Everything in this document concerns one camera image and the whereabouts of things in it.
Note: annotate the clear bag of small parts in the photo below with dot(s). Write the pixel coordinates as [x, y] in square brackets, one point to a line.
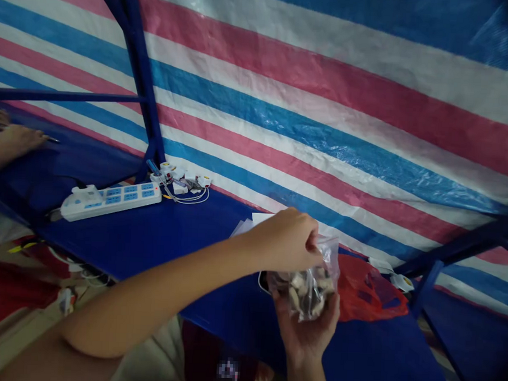
[310, 292]

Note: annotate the white power strip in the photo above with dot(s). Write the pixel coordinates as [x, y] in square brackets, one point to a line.
[123, 197]

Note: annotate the person's right thumb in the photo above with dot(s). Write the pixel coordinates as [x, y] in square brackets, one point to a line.
[333, 312]

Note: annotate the person's body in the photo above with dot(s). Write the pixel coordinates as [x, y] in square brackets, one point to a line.
[158, 355]

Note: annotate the person's left fingers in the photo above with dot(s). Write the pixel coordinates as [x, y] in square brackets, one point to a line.
[315, 255]

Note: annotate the white charger with yellow sticker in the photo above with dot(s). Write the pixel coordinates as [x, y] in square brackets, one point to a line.
[402, 282]

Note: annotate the person's right fingers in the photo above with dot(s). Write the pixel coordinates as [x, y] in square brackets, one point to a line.
[279, 300]

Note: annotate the dark pen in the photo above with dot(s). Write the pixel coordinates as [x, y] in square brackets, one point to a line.
[52, 139]

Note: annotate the person's right hand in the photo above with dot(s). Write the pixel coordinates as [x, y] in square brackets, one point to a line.
[308, 338]

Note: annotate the stack of clear plastic sheets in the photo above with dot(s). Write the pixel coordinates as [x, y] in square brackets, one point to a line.
[248, 224]

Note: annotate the pile of white chargers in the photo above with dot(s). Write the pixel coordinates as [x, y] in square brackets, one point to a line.
[183, 180]

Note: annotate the striped pink blue white tarp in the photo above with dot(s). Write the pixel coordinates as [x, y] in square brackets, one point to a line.
[325, 96]

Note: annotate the person's left hand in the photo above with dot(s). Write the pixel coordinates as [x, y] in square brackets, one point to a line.
[287, 238]

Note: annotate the blue metal frame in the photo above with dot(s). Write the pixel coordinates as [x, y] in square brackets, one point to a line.
[135, 54]
[453, 249]

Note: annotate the red plastic bag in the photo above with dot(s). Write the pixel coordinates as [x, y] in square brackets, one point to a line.
[367, 296]

